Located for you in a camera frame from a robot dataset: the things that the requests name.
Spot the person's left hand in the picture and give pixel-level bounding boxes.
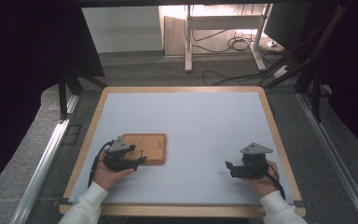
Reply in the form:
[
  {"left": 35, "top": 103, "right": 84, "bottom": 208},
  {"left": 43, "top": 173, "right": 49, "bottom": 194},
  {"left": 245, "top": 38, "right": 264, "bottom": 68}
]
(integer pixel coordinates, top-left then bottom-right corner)
[{"left": 92, "top": 148, "right": 135, "bottom": 191}]

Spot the white board panel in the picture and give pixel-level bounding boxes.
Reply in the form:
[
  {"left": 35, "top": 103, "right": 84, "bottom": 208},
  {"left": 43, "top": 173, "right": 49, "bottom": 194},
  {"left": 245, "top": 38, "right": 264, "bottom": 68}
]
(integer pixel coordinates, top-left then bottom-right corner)
[{"left": 80, "top": 6, "right": 164, "bottom": 54}]

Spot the white power strip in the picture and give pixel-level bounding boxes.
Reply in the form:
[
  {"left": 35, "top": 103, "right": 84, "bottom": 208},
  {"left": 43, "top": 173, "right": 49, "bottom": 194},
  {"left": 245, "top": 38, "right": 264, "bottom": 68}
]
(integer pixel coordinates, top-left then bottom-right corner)
[{"left": 272, "top": 64, "right": 291, "bottom": 79}]

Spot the aluminium rail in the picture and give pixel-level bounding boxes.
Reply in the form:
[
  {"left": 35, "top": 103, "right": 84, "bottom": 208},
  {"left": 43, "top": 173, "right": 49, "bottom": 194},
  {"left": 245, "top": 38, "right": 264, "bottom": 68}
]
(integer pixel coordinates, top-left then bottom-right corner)
[
  {"left": 9, "top": 93, "right": 80, "bottom": 224},
  {"left": 296, "top": 92, "right": 358, "bottom": 224}
]

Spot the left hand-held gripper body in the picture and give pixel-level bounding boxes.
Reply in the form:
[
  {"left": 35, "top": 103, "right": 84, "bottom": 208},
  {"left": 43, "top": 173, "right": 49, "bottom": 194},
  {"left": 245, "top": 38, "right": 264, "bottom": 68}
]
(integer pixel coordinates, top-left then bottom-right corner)
[{"left": 102, "top": 135, "right": 138, "bottom": 173}]

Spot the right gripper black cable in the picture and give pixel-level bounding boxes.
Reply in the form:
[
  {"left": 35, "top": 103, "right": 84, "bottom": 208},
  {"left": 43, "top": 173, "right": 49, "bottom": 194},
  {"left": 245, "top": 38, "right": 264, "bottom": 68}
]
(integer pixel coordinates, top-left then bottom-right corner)
[{"left": 262, "top": 162, "right": 287, "bottom": 201}]

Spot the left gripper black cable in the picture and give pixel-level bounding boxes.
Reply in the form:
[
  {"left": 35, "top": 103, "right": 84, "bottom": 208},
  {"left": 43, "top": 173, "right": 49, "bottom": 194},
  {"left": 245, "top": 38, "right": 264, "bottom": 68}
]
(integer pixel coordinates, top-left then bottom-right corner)
[{"left": 87, "top": 139, "right": 116, "bottom": 189}]

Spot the white desk frame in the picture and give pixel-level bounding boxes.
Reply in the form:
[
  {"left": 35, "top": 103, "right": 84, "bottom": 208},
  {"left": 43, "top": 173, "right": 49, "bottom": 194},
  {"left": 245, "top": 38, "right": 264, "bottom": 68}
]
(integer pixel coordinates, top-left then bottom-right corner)
[{"left": 184, "top": 3, "right": 273, "bottom": 74}]

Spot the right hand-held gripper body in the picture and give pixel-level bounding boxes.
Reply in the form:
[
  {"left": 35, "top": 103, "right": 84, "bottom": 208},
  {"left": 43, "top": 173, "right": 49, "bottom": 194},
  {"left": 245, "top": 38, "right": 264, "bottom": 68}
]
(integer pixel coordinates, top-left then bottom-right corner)
[{"left": 231, "top": 142, "right": 274, "bottom": 180}]

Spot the black floor cable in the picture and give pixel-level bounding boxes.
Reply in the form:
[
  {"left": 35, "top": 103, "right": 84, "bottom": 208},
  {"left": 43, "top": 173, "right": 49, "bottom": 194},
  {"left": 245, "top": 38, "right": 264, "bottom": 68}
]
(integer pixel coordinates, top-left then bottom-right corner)
[{"left": 200, "top": 63, "right": 282, "bottom": 87}]

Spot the dark curtain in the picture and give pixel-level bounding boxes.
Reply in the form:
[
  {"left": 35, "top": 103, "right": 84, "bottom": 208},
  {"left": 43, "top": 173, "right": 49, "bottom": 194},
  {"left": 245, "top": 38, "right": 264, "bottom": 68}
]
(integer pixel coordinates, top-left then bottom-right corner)
[
  {"left": 0, "top": 0, "right": 105, "bottom": 201},
  {"left": 315, "top": 0, "right": 358, "bottom": 162}
]

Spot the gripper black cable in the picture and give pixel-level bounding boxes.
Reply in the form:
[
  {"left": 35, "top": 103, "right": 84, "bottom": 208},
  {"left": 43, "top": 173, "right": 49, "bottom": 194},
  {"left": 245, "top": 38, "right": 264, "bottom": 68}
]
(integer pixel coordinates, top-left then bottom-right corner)
[
  {"left": 262, "top": 162, "right": 287, "bottom": 201},
  {"left": 87, "top": 139, "right": 116, "bottom": 189}
]

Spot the black metal stand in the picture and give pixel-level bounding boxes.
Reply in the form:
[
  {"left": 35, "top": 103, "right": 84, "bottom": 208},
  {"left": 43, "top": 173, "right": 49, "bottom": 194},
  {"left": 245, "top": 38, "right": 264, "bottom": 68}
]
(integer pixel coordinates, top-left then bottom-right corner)
[
  {"left": 294, "top": 65, "right": 324, "bottom": 123},
  {"left": 58, "top": 65, "right": 108, "bottom": 121}
]

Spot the person's right hand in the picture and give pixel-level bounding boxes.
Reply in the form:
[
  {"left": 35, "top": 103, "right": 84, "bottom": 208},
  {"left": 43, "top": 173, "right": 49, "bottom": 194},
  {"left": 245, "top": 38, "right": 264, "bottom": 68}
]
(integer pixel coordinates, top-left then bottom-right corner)
[{"left": 245, "top": 160, "right": 282, "bottom": 199}]

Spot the wooden photo frame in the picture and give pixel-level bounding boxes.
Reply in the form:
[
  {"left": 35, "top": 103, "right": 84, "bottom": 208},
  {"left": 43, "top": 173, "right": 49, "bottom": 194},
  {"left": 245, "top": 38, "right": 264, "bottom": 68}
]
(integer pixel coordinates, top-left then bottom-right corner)
[{"left": 122, "top": 133, "right": 168, "bottom": 166}]

